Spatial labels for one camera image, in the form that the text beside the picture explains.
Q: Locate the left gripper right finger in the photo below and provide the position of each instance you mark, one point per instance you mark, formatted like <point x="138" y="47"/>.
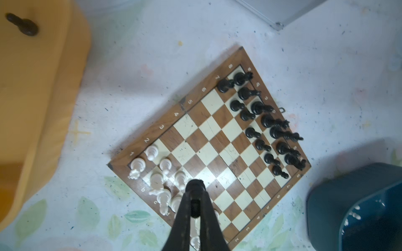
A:
<point x="211" y="236"/>

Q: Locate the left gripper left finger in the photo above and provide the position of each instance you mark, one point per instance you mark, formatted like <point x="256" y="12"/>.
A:
<point x="179" y="238"/>

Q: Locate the black chess piece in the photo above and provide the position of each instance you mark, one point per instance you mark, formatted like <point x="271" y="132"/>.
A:
<point x="195" y="188"/>

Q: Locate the wooden chess board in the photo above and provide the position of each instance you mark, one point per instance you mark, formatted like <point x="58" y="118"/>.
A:
<point x="227" y="132"/>

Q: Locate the teal plastic tray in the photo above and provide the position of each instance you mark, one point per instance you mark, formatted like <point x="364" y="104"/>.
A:
<point x="358" y="211"/>

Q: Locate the yellow plastic tray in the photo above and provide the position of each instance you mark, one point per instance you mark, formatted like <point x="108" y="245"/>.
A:
<point x="40" y="80"/>

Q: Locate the silver aluminium case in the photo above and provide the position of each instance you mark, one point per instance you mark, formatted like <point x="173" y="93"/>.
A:
<point x="280" y="13"/>

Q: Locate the black pawn in yellow tray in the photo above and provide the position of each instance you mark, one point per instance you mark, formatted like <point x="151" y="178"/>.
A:
<point x="25" y="26"/>

